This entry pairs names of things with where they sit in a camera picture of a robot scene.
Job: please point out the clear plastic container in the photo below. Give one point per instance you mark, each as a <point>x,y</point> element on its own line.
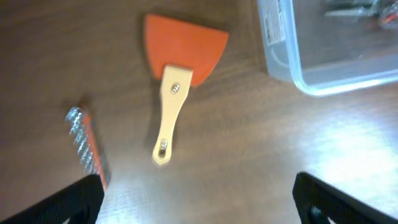
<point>324,55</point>

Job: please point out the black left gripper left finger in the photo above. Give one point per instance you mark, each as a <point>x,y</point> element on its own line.
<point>78,203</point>

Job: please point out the orange black needle-nose pliers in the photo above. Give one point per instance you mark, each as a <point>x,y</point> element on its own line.
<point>348,8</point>

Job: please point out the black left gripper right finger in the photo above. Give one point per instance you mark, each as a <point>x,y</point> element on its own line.
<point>319,202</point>

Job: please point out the clear case coloured screwdrivers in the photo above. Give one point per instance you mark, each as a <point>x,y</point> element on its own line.
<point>386,13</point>

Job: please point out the orange scraper wooden handle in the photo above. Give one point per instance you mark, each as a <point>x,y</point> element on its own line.
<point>181,55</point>

